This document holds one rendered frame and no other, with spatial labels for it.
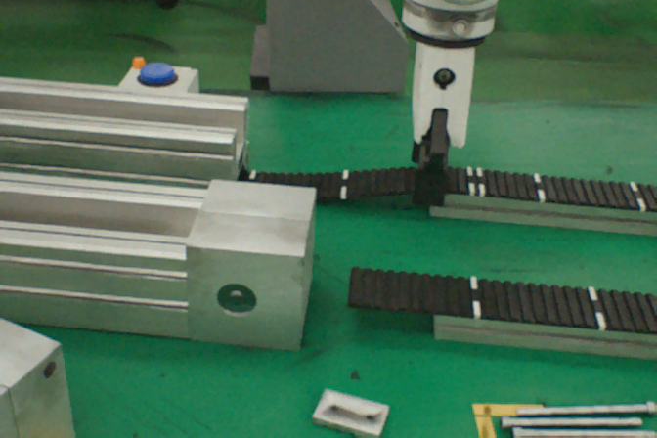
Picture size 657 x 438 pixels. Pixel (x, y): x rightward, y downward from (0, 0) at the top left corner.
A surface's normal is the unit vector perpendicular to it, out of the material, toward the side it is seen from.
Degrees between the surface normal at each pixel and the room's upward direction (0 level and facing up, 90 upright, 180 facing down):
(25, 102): 90
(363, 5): 90
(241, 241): 0
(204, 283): 90
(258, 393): 0
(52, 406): 90
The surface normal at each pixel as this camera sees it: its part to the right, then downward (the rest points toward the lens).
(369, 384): 0.05, -0.85
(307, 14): 0.09, 0.52
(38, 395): 0.90, 0.27
